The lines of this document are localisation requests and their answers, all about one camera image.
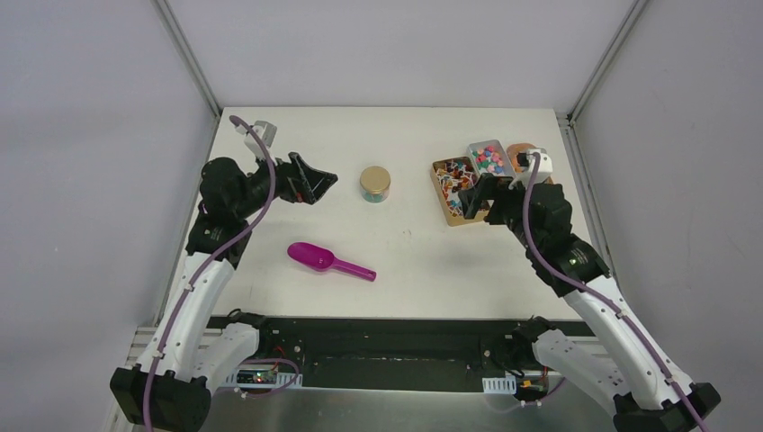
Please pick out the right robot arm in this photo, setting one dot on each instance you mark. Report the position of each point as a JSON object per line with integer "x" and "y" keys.
{"x": 640, "y": 388}

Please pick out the orange tray of gummies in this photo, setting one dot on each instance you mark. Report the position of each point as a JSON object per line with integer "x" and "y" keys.
{"x": 512, "y": 150}

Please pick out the right white cable duct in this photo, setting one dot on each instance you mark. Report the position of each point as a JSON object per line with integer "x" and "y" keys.
{"x": 500, "y": 385}

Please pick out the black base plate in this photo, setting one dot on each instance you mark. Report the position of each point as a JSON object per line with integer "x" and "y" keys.
{"x": 425, "y": 355}

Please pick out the magenta plastic scoop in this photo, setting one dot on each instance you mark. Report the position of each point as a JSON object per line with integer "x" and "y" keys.
{"x": 321, "y": 259}

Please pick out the clear plastic jar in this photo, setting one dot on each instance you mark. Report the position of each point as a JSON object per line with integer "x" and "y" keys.
{"x": 373, "y": 195}

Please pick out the left aluminium rail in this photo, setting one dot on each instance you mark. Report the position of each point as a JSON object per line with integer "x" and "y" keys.
{"x": 141, "y": 339}

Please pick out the gold jar lid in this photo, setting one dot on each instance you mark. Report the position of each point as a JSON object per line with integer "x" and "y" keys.
{"x": 375, "y": 177}

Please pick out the left aluminium frame post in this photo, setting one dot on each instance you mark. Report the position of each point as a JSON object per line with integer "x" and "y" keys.
{"x": 175, "y": 31}

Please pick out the gold tin of lollipops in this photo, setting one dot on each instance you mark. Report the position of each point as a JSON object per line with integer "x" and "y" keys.
{"x": 449, "y": 177}

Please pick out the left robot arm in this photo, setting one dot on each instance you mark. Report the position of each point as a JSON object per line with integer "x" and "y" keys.
{"x": 171, "y": 385}

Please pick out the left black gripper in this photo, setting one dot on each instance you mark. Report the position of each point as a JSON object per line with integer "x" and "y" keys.
{"x": 299, "y": 181}

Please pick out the aluminium frame post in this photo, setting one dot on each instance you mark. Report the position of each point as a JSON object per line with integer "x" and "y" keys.
{"x": 622, "y": 33}
{"x": 175, "y": 31}

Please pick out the right aluminium frame post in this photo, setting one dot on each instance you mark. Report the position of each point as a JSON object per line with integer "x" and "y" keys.
{"x": 622, "y": 33}

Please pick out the white box of colourful candies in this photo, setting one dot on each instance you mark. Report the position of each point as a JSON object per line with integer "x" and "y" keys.
{"x": 489, "y": 157}

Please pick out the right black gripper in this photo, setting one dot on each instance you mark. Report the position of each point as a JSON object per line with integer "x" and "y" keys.
{"x": 492, "y": 187}

